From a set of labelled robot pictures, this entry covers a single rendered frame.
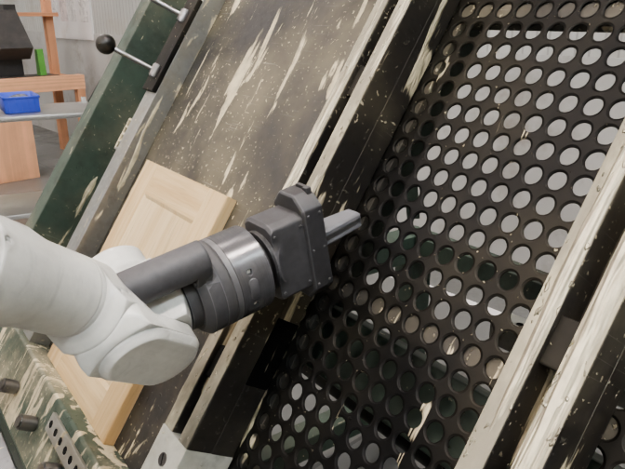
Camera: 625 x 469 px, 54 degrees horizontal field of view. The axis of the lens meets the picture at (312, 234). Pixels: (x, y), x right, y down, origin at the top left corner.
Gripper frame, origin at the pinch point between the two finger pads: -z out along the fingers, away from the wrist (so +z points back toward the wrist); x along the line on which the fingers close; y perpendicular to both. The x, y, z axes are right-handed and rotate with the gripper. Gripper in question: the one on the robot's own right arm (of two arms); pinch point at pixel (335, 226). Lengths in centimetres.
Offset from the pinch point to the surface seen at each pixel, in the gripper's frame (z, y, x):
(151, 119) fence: -6, 65, 2
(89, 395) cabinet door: 25, 38, -31
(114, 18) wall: -196, 621, -16
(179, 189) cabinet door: 0.2, 42.6, -5.4
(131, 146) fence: -1, 65, -2
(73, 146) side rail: 4, 89, -5
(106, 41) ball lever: -4, 71, 17
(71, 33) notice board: -178, 734, -31
